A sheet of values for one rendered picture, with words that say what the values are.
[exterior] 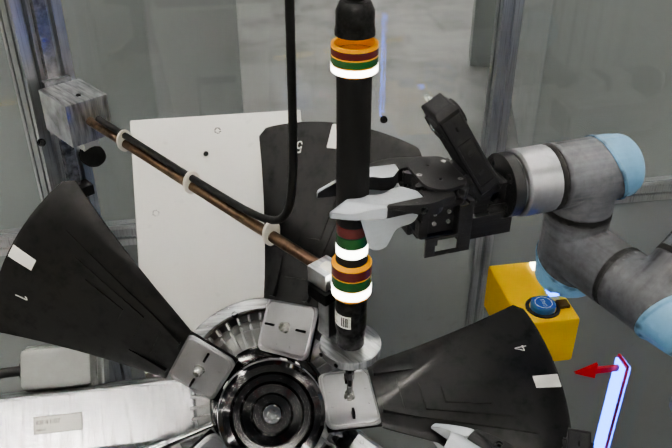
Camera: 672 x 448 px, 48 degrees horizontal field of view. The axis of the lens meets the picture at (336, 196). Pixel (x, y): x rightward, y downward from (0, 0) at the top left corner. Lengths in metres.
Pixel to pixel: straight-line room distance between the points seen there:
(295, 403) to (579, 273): 0.35
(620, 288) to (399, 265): 0.93
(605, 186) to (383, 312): 1.01
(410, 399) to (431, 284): 0.87
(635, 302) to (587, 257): 0.08
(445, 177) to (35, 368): 0.61
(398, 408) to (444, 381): 0.07
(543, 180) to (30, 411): 0.69
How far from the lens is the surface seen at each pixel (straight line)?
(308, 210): 0.93
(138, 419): 1.04
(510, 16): 1.53
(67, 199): 0.90
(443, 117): 0.75
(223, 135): 1.18
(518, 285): 1.32
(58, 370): 1.09
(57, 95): 1.26
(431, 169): 0.79
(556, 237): 0.90
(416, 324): 1.85
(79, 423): 1.05
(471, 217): 0.80
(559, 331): 1.28
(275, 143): 0.99
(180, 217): 1.16
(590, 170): 0.85
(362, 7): 0.67
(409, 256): 1.72
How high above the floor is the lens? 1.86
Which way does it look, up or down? 31 degrees down
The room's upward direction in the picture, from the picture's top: straight up
